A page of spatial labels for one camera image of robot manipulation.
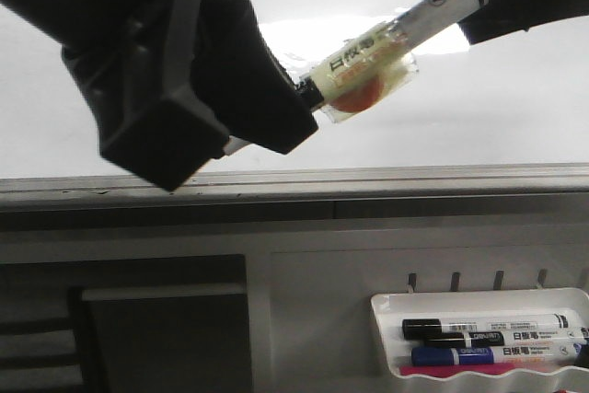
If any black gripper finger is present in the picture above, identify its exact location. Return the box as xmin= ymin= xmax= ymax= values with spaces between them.
xmin=191 ymin=0 xmax=318 ymax=154
xmin=1 ymin=0 xmax=228 ymax=191

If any taped black whiteboard marker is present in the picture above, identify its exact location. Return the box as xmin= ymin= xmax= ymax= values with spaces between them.
xmin=295 ymin=0 xmax=489 ymax=122

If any white whiteboard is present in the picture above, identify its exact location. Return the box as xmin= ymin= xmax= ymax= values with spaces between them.
xmin=1 ymin=0 xmax=588 ymax=179

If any grey aluminium whiteboard ledge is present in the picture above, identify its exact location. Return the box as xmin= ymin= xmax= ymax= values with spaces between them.
xmin=1 ymin=163 xmax=588 ymax=213

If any dark cabinet panel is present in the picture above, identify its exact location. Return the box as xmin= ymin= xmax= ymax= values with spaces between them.
xmin=67 ymin=288 xmax=253 ymax=392

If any white plastic marker tray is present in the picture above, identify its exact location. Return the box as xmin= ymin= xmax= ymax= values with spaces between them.
xmin=371 ymin=288 xmax=588 ymax=392

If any upper black capped marker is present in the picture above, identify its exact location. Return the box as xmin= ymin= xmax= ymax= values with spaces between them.
xmin=401 ymin=313 xmax=572 ymax=340

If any black capped marker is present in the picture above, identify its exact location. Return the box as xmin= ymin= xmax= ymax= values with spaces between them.
xmin=423 ymin=327 xmax=588 ymax=349
xmin=401 ymin=313 xmax=572 ymax=340

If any blue capped marker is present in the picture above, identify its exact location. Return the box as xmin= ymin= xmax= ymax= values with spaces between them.
xmin=410 ymin=342 xmax=582 ymax=366

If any middle black capped marker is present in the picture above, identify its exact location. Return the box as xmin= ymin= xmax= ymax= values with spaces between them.
xmin=423 ymin=327 xmax=588 ymax=349

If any dark object at tray end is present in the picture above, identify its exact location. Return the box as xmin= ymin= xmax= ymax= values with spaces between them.
xmin=573 ymin=344 xmax=589 ymax=369

